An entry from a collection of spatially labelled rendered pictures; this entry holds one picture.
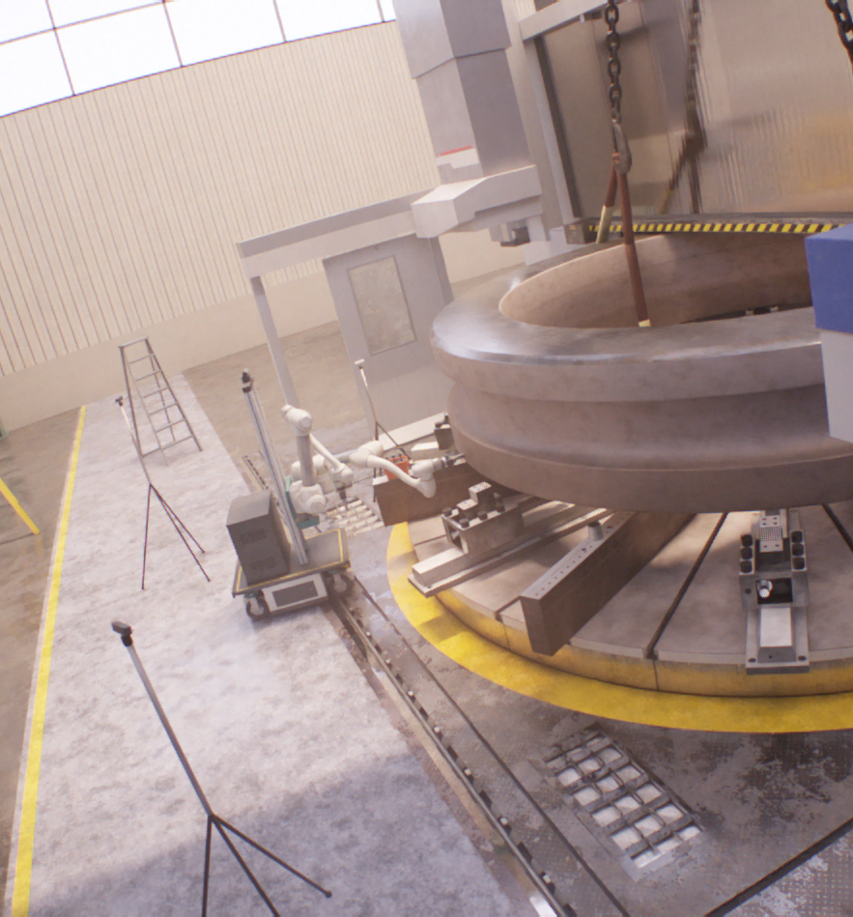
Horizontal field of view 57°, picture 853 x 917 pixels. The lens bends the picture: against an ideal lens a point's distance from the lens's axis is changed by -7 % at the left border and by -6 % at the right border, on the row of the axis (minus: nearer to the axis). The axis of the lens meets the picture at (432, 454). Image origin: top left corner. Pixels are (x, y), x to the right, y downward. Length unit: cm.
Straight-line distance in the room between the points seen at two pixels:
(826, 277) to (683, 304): 726
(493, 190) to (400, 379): 252
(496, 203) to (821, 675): 563
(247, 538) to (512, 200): 431
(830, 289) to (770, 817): 290
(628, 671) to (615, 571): 64
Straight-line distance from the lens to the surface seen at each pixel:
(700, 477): 461
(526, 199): 874
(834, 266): 157
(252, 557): 645
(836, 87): 680
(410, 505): 672
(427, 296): 966
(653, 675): 476
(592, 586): 490
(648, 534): 536
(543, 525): 589
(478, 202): 842
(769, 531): 454
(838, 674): 464
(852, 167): 681
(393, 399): 966
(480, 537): 557
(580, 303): 818
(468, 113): 856
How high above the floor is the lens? 296
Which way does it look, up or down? 19 degrees down
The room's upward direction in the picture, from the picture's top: 15 degrees counter-clockwise
